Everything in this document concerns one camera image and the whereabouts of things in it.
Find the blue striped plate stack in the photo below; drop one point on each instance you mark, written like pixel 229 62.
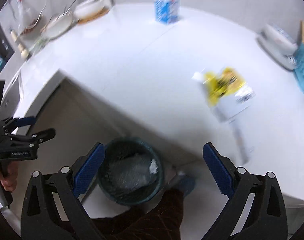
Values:
pixel 286 61

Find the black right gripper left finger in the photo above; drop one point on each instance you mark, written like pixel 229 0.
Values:
pixel 51 207

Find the plastic bag with food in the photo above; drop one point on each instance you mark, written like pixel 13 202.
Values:
pixel 27 17

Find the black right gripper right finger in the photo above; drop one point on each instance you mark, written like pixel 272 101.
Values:
pixel 267 218

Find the clear bubble wrap sheet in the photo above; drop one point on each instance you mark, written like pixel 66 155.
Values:
pixel 130 174

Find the white bowl on coaster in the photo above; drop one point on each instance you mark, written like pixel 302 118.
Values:
pixel 88 9

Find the wooden handle tool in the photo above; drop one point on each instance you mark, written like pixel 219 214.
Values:
pixel 24 53

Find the white tissue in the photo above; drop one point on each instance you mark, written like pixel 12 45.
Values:
pixel 153 168

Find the person's left hand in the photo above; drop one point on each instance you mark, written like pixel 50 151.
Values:
pixel 10 181

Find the blue white milk carton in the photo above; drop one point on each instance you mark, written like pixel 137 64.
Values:
pixel 167 11

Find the white plate with utensils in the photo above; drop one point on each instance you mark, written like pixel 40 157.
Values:
pixel 57 27

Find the wooden round coaster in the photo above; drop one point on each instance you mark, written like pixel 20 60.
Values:
pixel 97 15

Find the dark green trash bin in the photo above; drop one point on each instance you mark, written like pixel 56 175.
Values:
pixel 123 148

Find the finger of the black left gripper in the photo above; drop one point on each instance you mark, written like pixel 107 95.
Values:
pixel 37 138
pixel 12 123

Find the white bowl red rim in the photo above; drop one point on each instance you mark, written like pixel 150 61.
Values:
pixel 280 39

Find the yellow white snack packet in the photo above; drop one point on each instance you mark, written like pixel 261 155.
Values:
pixel 227 93

